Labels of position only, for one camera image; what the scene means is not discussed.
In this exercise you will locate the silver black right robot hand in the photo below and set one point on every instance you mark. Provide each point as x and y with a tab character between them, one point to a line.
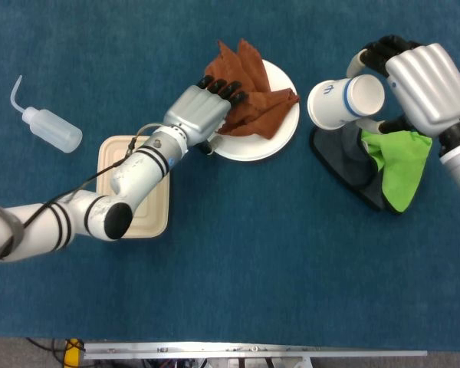
429	84

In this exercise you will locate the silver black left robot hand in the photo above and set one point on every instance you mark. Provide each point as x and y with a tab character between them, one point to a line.
199	111

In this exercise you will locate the brown cloth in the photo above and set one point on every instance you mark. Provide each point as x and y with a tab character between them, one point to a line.
260	115

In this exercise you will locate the white paper cup blue band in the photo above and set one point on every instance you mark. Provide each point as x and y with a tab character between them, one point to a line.
329	103

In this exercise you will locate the beige lidded food container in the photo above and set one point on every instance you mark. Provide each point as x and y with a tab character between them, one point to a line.
153	214

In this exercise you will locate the translucent squeeze bottle bent spout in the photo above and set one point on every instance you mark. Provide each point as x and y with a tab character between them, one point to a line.
53	130

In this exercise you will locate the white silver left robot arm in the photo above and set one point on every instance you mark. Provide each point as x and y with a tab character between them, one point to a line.
138	176

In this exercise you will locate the white round plate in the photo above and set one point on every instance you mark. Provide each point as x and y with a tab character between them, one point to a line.
283	134

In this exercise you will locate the blue carpet table cover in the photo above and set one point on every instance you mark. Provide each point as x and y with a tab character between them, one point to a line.
253	268

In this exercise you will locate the aluminium rail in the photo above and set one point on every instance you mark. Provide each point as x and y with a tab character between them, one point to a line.
253	349

